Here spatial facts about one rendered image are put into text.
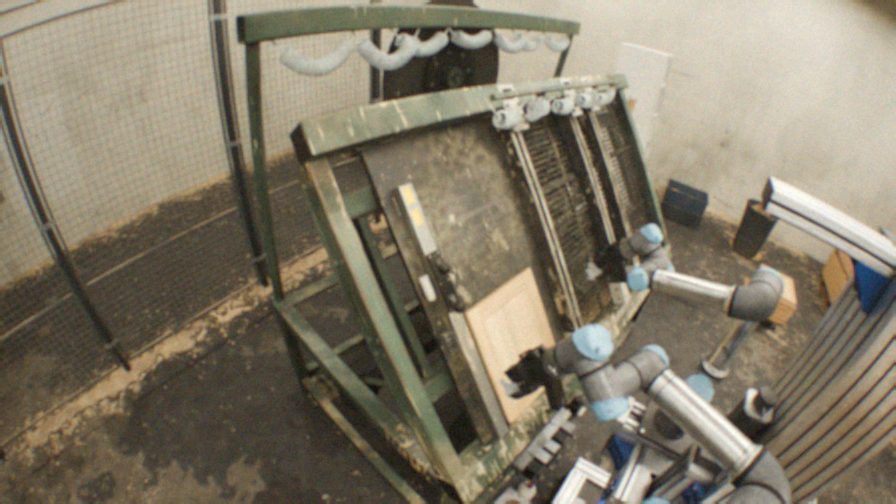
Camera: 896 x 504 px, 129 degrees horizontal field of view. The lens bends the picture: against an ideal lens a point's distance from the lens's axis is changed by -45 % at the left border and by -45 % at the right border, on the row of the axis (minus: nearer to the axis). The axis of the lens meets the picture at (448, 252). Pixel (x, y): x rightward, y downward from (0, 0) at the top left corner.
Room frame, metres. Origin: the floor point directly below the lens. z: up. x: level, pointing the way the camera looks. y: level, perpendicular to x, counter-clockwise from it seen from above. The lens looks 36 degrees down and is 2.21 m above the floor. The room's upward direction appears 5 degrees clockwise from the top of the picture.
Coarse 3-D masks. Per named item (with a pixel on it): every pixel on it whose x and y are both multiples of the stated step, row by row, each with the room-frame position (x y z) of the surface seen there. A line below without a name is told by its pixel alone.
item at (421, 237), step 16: (400, 192) 1.03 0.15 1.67; (400, 208) 1.03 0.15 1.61; (416, 208) 1.04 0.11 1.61; (416, 240) 0.98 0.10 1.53; (432, 240) 1.00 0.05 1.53; (448, 320) 0.87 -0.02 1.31; (464, 320) 0.89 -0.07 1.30; (464, 336) 0.86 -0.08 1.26; (464, 352) 0.82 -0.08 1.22; (464, 368) 0.81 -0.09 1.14; (480, 368) 0.81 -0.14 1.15; (480, 384) 0.78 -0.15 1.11; (480, 400) 0.75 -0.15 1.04; (496, 400) 0.77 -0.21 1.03; (496, 416) 0.73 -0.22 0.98; (496, 432) 0.69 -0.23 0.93
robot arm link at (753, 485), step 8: (744, 488) 0.16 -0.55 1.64; (752, 488) 0.15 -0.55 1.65; (760, 488) 0.15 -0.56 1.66; (768, 488) 0.14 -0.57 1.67; (736, 496) 0.15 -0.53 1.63; (744, 496) 0.14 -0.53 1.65; (752, 496) 0.14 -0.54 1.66; (760, 496) 0.13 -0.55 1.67; (768, 496) 0.13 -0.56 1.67; (776, 496) 0.12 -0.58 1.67
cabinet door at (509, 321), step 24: (504, 288) 1.08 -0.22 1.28; (528, 288) 1.15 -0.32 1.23; (480, 312) 0.96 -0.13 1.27; (504, 312) 1.02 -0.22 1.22; (528, 312) 1.09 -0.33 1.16; (480, 336) 0.91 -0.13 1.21; (504, 336) 0.96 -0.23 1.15; (528, 336) 1.02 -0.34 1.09; (504, 360) 0.90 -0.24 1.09; (504, 408) 0.78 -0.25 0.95
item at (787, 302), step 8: (744, 280) 2.79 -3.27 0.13; (784, 280) 2.47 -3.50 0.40; (792, 280) 2.48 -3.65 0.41; (784, 288) 2.34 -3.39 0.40; (792, 288) 2.34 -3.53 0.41; (784, 296) 2.20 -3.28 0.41; (792, 296) 2.21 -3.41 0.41; (784, 304) 2.15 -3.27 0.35; (792, 304) 2.11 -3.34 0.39; (776, 312) 2.18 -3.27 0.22; (784, 312) 2.12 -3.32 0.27; (768, 320) 2.18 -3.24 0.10; (776, 320) 2.13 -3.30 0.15; (784, 320) 2.09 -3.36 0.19
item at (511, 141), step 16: (528, 112) 1.44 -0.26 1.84; (496, 128) 1.50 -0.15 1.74; (512, 128) 1.42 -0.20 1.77; (512, 144) 1.44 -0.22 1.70; (512, 160) 1.43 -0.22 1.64; (528, 160) 1.44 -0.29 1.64; (512, 176) 1.43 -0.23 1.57; (528, 176) 1.39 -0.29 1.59; (528, 192) 1.37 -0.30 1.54; (528, 208) 1.36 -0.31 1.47; (544, 208) 1.36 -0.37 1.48; (544, 224) 1.31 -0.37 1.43; (544, 240) 1.29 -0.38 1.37; (544, 256) 1.28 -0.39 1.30; (560, 256) 1.28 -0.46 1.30; (560, 272) 1.23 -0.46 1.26; (560, 288) 1.21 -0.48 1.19; (576, 304) 1.20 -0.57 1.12; (560, 320) 1.18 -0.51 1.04; (576, 320) 1.17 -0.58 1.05
